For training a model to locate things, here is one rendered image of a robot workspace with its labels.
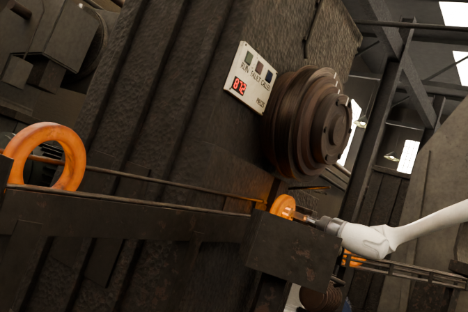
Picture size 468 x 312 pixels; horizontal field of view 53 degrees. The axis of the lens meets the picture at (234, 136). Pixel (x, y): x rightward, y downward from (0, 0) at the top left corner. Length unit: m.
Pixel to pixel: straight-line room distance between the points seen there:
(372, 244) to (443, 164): 2.94
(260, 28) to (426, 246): 3.13
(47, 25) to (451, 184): 4.47
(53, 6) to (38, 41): 0.43
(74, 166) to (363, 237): 1.04
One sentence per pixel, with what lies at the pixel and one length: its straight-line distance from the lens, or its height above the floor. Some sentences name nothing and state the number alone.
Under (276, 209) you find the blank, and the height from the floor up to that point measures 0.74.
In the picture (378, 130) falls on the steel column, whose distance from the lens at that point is 10.93.
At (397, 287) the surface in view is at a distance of 4.55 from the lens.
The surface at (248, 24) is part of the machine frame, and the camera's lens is 1.68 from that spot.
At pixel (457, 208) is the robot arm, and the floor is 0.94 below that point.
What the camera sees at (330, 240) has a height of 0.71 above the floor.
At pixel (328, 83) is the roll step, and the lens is 1.89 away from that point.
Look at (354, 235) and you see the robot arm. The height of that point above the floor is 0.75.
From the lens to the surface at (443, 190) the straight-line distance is 4.54.
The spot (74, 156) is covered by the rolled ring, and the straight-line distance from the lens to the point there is 1.06.
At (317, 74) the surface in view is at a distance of 1.84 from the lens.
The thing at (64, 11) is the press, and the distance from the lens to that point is 5.83.
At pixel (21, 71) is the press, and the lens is 5.62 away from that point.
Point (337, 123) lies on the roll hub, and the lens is 1.85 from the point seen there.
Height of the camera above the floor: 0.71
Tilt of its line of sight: 8 degrees up
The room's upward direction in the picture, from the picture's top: 19 degrees clockwise
